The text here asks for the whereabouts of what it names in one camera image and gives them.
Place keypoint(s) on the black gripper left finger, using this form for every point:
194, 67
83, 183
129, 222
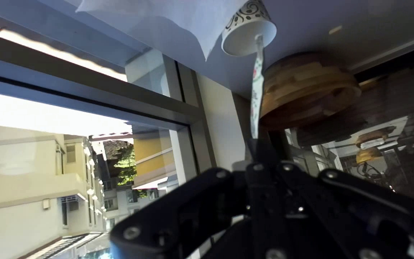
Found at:
192, 210

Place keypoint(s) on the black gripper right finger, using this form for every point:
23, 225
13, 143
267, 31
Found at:
351, 210

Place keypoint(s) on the wooden round bowl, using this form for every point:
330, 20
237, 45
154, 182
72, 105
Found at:
307, 91

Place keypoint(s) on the large white apartment building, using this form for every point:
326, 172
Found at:
20, 192

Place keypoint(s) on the patterned white paper cup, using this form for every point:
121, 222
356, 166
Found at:
244, 33

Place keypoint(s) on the grey window frame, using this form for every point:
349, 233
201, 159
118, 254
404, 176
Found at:
121, 95

